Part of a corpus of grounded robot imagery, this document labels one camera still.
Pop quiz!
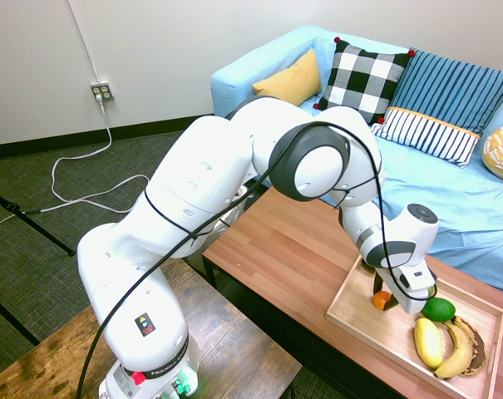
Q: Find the light wooden tray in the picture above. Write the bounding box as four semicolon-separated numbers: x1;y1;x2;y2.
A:
324;253;503;399

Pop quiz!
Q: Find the orange tangerine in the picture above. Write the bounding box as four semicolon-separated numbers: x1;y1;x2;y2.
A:
371;290;393;311

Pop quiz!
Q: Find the dark wooden robot stand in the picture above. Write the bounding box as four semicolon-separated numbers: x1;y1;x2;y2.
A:
0;256;304;399

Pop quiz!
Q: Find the white trash bin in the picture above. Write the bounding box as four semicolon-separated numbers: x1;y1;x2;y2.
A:
225;185;256;234

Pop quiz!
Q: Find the white power cable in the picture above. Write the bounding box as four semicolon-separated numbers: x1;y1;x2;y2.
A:
0;93;150;230

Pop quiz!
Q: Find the mustard yellow pillow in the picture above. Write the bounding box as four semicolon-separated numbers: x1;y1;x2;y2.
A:
251;48;323;107

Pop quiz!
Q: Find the black tripod stand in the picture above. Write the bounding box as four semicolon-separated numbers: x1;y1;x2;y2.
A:
0;184;76;347

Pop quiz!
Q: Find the blue striped pillow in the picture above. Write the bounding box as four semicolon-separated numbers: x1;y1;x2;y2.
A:
387;48;503;136

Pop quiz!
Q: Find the green lime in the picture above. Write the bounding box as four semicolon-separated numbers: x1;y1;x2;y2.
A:
421;297;457;323

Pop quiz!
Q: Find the brown overripe banana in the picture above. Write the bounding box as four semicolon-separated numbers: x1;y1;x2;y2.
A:
455;316;489;377

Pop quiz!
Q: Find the wooden coffee table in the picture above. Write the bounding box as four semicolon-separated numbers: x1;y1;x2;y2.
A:
201;185;503;399

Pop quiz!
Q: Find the yellow lemon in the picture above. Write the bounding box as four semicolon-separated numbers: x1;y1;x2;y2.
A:
413;317;445;370

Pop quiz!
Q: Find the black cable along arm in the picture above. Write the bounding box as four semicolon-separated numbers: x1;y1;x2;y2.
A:
75;120;437;399

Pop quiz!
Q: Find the white wall cable conduit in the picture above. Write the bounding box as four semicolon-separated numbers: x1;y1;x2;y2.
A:
66;0;102;83

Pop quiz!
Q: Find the navy white striped pillow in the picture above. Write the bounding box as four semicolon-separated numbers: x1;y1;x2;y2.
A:
369;106;481;169

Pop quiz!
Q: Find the light blue sofa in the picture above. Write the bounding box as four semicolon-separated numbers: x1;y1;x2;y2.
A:
210;23;503;299

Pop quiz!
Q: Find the yellow white patterned pillow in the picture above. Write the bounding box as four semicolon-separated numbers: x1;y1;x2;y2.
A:
481;120;503;182

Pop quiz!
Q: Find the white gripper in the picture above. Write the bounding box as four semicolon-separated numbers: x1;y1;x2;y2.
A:
372;264;438;315

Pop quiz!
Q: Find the yellow banana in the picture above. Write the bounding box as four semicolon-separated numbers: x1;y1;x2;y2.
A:
432;315;476;380

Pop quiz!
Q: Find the black white checkered pillow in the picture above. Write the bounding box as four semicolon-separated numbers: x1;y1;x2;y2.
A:
313;36;417;126

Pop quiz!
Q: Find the wall power outlet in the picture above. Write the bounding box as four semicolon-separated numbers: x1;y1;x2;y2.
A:
90;81;115;103

